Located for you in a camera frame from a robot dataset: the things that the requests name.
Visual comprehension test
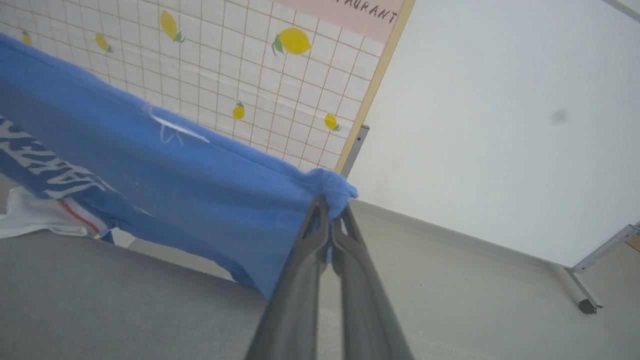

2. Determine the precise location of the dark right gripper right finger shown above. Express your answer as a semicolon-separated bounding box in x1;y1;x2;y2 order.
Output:
331;205;414;360

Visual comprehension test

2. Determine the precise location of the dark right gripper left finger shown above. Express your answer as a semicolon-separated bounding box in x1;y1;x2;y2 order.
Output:
244;195;331;360

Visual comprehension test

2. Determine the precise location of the blue and white garment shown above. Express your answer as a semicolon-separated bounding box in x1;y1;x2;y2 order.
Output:
0;32;359;301

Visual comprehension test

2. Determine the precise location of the grey metal partition leg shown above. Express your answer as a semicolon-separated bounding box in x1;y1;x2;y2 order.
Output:
339;124;370;180

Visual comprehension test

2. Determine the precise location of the white partition board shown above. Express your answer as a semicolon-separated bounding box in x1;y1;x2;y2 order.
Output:
345;0;640;269

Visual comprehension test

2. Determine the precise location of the grey metal caster leg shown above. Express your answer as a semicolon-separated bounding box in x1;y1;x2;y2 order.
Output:
564;220;640;315

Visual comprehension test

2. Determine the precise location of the lemon print partition panel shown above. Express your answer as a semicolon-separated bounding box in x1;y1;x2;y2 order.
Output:
0;0;417;176

